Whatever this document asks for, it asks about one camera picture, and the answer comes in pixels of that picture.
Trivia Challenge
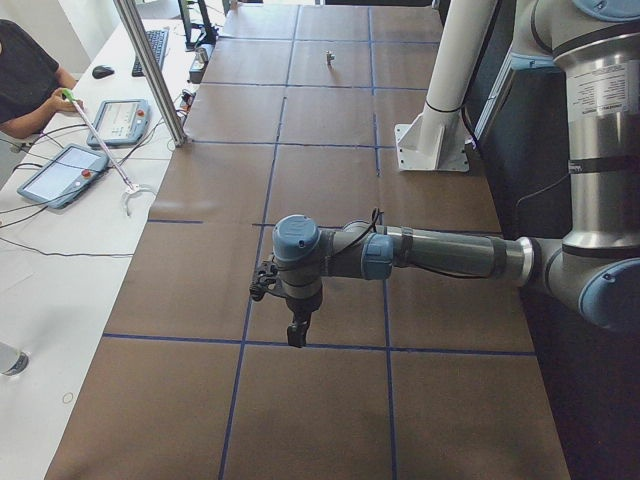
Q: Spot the black monitor stand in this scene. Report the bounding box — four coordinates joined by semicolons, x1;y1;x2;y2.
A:
178;0;218;52

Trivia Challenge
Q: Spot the aluminium frame post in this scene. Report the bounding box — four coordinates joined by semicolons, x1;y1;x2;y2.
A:
114;0;187;147

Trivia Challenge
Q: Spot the chrome metal pipe fitting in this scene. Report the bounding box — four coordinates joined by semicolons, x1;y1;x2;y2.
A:
325;51;335;67

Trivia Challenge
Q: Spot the clear plastic bottle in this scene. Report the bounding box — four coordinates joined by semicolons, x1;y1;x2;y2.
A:
0;342;29;376

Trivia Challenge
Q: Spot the near teach pendant tablet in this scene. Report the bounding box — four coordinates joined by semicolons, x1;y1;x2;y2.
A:
17;144;108;209

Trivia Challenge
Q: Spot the person in black shirt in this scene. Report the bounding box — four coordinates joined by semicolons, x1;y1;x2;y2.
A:
1;19;76;139

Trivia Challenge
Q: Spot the black computer mouse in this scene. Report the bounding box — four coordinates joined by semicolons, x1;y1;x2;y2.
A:
92;65;115;79

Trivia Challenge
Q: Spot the long reacher grabber stick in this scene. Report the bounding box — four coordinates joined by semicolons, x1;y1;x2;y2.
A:
61;88;157;217

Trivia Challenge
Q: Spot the black keyboard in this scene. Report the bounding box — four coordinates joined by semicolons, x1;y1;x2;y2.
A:
131;28;170;78

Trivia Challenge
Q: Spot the white pedestal column base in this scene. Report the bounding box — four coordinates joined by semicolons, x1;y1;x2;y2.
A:
394;0;498;173

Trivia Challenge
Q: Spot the far teach pendant tablet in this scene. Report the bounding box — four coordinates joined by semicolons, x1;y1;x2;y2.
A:
93;99;150;148

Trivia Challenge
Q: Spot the teach pendant tablet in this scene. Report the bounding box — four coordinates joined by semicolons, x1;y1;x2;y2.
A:
17;144;108;209
93;99;150;148

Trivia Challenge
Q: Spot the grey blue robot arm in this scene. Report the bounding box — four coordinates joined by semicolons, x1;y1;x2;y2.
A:
250;1;639;348

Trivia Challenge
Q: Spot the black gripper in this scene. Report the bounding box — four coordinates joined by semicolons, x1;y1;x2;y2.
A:
249;253;323;348

